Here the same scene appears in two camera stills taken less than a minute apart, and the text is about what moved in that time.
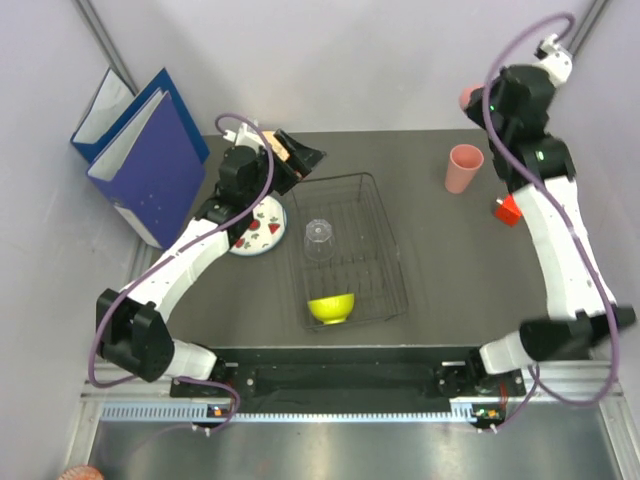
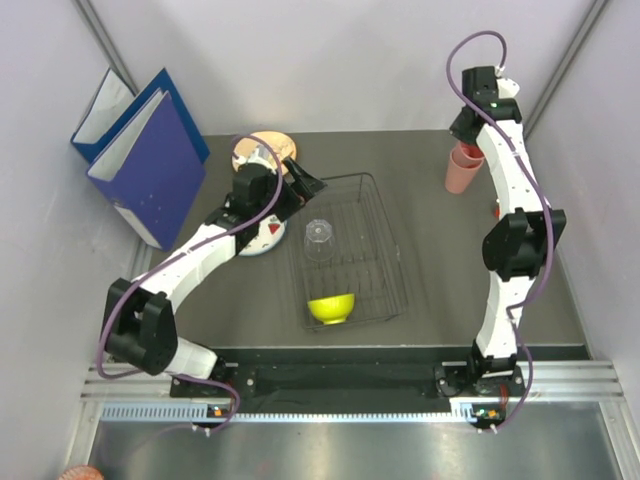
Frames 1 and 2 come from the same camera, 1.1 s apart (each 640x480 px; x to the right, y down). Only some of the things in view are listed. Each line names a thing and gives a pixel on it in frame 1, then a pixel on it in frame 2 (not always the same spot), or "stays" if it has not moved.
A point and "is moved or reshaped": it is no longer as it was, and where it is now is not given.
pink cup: [464, 160] stays
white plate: [265, 231] stays
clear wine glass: [319, 244] stays
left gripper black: [303, 159] to [295, 201]
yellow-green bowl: [332, 309] stays
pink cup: [466, 94] is moved or reshaped
